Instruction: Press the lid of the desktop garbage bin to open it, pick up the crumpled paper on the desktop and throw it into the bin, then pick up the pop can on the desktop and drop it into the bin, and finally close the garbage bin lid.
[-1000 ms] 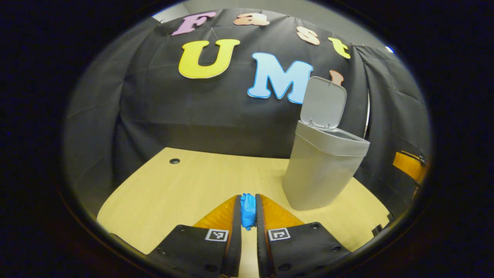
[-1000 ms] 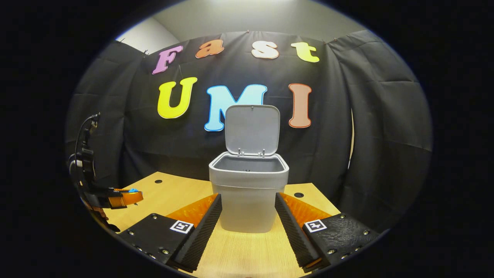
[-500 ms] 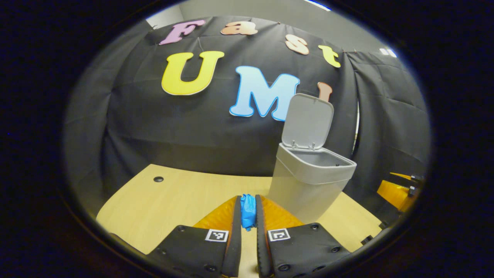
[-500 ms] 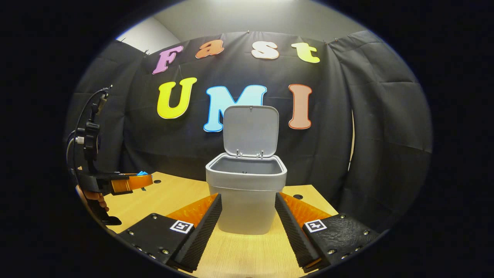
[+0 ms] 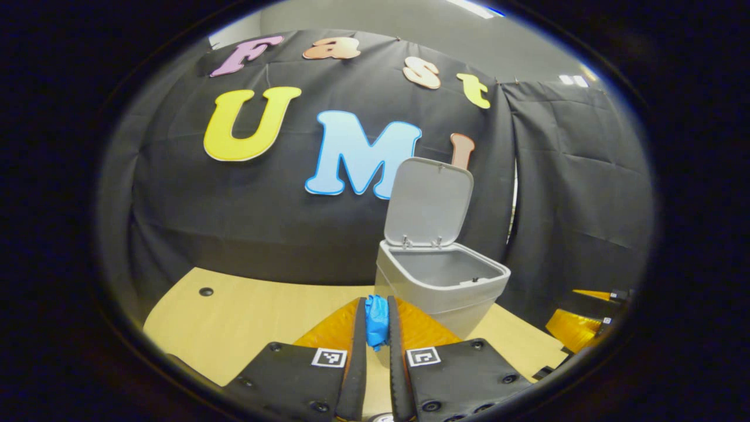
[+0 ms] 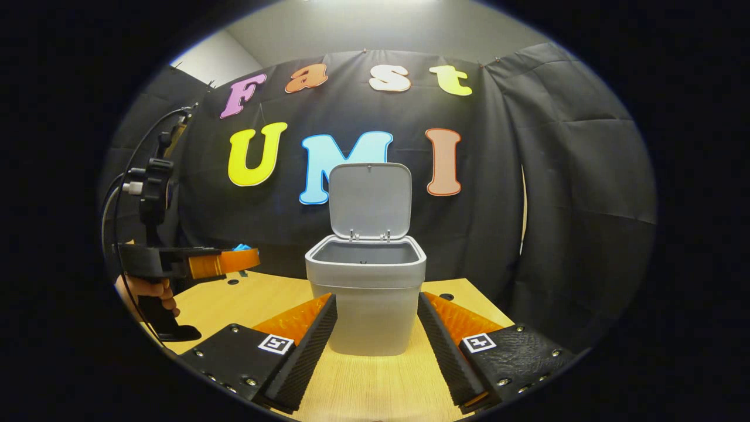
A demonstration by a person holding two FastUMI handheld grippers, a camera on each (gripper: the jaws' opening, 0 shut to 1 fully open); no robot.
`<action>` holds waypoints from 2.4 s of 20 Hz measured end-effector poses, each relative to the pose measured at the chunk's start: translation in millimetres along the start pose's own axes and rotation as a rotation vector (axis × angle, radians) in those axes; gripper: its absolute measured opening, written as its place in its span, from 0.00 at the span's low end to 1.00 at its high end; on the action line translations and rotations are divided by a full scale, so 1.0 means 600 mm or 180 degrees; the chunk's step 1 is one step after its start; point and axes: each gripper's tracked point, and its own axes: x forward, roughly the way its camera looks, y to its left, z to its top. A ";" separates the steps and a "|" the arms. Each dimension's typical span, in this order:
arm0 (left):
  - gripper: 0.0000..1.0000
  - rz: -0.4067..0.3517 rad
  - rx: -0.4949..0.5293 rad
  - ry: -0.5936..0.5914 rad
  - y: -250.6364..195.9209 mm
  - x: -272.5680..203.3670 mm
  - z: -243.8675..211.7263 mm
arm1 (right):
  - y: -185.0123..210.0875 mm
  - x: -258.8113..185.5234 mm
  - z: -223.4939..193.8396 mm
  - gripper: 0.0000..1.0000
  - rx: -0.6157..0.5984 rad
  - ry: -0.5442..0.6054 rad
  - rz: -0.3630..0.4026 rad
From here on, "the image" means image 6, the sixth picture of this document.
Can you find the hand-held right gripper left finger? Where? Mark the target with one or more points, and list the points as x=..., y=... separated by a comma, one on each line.
x=307, y=346

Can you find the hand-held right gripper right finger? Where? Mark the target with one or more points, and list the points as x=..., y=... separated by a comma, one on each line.
x=445, y=346

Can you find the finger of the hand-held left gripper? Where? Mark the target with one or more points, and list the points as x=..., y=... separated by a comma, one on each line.
x=225, y=262

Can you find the blue paper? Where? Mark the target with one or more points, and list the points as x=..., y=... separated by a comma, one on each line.
x=242, y=247

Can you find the grey desktop garbage bin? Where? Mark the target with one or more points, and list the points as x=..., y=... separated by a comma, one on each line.
x=363, y=316

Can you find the wooden desktop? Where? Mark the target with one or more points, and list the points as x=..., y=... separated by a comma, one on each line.
x=375, y=387

